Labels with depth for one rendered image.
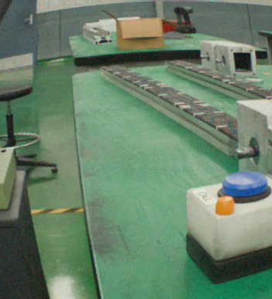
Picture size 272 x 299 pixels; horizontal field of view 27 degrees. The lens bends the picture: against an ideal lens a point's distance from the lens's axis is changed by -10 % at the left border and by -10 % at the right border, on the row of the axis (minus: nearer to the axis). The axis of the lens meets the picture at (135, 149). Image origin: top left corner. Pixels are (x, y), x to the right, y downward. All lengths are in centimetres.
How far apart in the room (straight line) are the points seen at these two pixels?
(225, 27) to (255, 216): 1150
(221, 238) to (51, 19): 1110
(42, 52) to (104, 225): 1095
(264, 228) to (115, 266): 13
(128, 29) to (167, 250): 218
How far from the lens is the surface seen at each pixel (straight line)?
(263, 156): 62
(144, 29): 267
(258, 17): 1216
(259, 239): 44
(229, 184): 45
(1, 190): 65
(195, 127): 94
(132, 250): 53
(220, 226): 42
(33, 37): 1147
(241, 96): 123
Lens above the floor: 99
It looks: 14 degrees down
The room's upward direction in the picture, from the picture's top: 4 degrees counter-clockwise
